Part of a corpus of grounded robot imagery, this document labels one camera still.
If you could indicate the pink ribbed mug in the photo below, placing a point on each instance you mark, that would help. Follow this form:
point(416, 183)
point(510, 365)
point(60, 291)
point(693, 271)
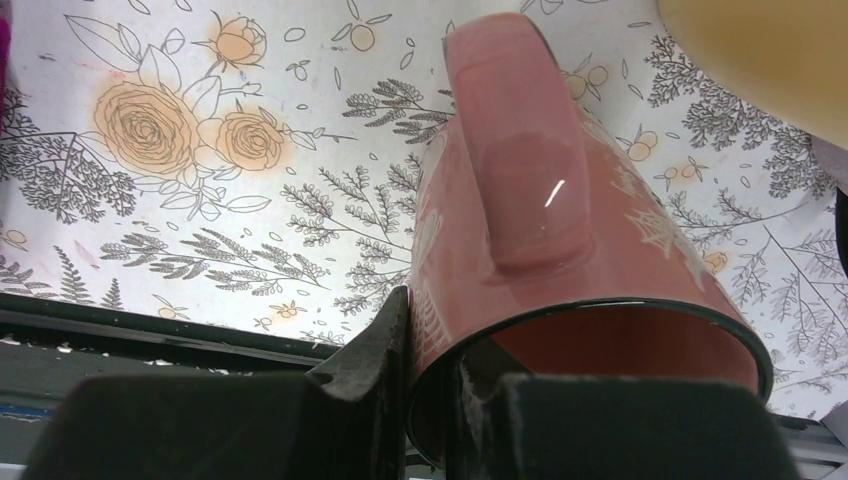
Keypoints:
point(539, 247)

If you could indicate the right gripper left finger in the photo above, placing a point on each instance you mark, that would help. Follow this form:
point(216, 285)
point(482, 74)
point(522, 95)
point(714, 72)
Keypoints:
point(340, 420)

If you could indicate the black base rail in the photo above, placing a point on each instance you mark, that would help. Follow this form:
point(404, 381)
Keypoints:
point(48, 347)

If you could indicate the yellow mug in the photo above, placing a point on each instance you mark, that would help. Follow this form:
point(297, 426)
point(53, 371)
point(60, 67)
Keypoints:
point(788, 58)

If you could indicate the floral tablecloth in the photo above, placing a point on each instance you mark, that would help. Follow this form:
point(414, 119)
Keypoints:
point(252, 165)

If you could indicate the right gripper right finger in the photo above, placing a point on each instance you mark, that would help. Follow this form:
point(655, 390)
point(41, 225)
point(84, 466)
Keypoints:
point(509, 423)

